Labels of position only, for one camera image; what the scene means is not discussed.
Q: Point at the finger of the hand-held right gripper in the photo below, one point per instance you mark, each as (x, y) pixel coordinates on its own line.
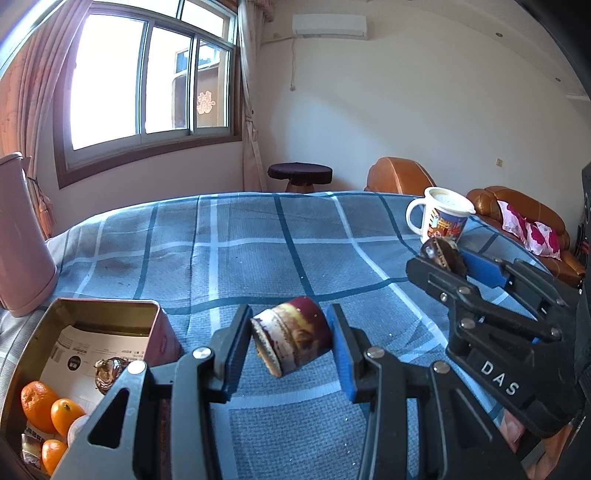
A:
(429, 277)
(485, 270)

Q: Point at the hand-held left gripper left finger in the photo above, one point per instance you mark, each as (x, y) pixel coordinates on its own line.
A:
(233, 355)

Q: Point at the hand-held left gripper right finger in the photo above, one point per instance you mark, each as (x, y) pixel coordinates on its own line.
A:
(344, 355)

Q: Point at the dark brown round cake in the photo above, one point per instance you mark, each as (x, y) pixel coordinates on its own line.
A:
(441, 253)
(111, 374)

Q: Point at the small maroon cylindrical can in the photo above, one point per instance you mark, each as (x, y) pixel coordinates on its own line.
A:
(295, 332)
(31, 450)

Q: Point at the pink rectangular tin box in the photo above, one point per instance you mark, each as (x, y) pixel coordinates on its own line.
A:
(106, 314)

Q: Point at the purple round fruit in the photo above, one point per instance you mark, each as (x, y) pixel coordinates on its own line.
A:
(78, 429)

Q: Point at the orange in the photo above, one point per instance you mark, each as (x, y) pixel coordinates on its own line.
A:
(39, 404)
(67, 415)
(53, 457)

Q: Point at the floral pillow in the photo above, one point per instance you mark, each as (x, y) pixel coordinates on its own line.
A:
(535, 233)

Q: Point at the brown leather sofa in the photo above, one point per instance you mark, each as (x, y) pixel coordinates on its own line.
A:
(485, 201)

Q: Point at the white printed mug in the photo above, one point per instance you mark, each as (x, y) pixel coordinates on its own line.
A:
(438, 207)

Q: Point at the blue plaid tablecloth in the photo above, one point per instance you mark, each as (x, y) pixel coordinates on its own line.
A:
(277, 240)

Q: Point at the printed paper leaflet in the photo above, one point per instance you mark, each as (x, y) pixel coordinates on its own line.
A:
(83, 350)

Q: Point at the dark round stool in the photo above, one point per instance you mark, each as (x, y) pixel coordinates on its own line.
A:
(300, 171)

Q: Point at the pink electric kettle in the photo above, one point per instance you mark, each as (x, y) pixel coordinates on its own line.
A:
(23, 240)

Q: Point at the beige curtain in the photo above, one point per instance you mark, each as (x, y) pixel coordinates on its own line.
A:
(251, 115)

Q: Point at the white air conditioner pipe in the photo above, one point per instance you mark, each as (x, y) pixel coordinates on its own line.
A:
(294, 64)

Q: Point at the white air conditioner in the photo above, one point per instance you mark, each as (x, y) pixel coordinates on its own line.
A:
(330, 24)

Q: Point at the sliding glass window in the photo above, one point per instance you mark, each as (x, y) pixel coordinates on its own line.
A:
(106, 78)

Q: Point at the pink curtain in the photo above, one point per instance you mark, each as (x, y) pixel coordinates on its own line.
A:
(32, 92)

